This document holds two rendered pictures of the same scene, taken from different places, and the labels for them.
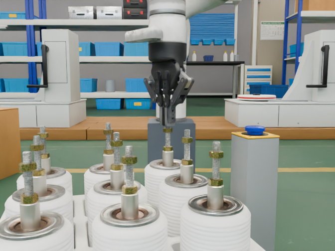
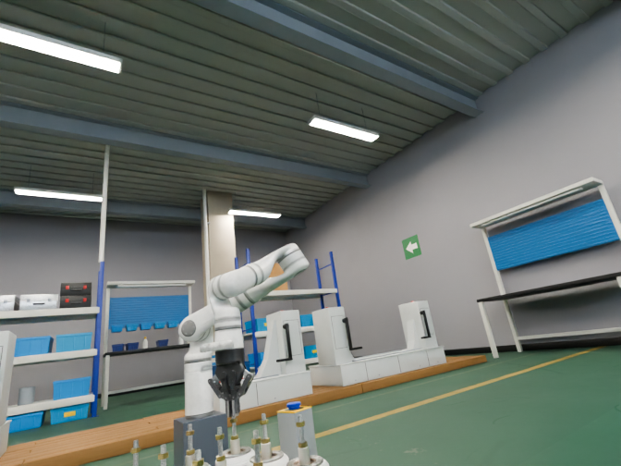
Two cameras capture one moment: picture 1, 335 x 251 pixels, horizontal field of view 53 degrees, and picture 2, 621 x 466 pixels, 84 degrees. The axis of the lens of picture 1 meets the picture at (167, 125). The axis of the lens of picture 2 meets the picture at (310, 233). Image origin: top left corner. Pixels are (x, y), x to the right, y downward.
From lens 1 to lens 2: 42 cm
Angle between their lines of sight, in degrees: 42
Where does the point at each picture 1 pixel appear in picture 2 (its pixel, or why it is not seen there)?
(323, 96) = (290, 368)
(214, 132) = not seen: hidden behind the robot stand
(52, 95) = not seen: outside the picture
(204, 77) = (152, 365)
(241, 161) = (289, 433)
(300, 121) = (276, 396)
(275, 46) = not seen: hidden behind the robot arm
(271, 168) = (310, 433)
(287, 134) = (268, 411)
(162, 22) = (229, 335)
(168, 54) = (236, 357)
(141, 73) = (66, 371)
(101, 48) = (20, 346)
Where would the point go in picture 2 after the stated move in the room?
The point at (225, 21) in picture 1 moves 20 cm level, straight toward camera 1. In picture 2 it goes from (178, 303) to (179, 301)
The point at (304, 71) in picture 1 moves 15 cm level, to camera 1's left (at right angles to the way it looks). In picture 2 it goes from (272, 348) to (256, 349)
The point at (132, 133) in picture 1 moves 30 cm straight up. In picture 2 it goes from (94, 451) to (97, 396)
